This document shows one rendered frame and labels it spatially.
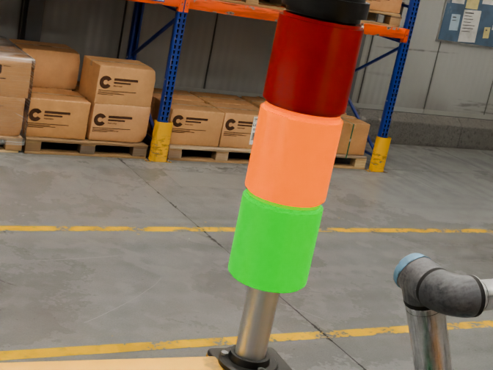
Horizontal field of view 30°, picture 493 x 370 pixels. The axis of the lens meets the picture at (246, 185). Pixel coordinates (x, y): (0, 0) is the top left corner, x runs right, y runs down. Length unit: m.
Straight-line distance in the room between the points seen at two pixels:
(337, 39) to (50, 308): 5.11
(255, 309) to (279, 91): 0.14
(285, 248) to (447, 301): 2.01
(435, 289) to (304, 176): 2.03
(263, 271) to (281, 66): 0.12
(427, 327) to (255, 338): 2.13
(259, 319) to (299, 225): 0.07
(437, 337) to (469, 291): 0.24
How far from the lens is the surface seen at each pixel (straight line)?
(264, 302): 0.57
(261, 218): 0.54
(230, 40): 10.62
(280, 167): 0.53
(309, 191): 0.54
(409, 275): 2.62
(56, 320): 5.44
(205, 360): 0.60
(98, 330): 5.39
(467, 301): 2.55
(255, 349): 0.59
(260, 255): 0.55
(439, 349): 2.75
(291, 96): 0.52
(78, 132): 8.72
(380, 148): 10.32
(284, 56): 0.52
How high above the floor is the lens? 2.37
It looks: 16 degrees down
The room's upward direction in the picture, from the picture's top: 11 degrees clockwise
